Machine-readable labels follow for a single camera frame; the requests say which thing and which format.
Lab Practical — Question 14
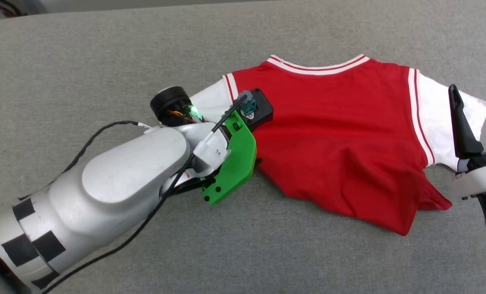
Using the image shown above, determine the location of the thin black cable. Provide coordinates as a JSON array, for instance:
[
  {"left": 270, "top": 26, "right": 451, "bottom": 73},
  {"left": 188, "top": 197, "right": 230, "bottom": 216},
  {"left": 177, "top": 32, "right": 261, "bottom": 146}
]
[
  {"left": 42, "top": 95, "right": 247, "bottom": 294},
  {"left": 18, "top": 120, "right": 151, "bottom": 201}
]

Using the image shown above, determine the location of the red white short-sleeve shirt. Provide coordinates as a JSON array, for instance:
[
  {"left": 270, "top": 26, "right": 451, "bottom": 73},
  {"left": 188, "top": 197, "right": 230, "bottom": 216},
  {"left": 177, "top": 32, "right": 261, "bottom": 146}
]
[{"left": 190, "top": 54, "right": 486, "bottom": 236}]

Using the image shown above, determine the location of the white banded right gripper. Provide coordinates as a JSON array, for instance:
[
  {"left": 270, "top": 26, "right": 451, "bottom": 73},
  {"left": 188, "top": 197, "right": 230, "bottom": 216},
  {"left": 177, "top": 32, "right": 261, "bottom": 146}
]
[{"left": 448, "top": 77, "right": 486, "bottom": 246}]

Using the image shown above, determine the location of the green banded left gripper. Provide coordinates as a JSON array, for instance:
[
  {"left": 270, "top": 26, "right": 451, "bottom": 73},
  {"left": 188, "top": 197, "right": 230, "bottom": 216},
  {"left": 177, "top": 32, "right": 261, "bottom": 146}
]
[{"left": 150, "top": 87, "right": 257, "bottom": 205}]

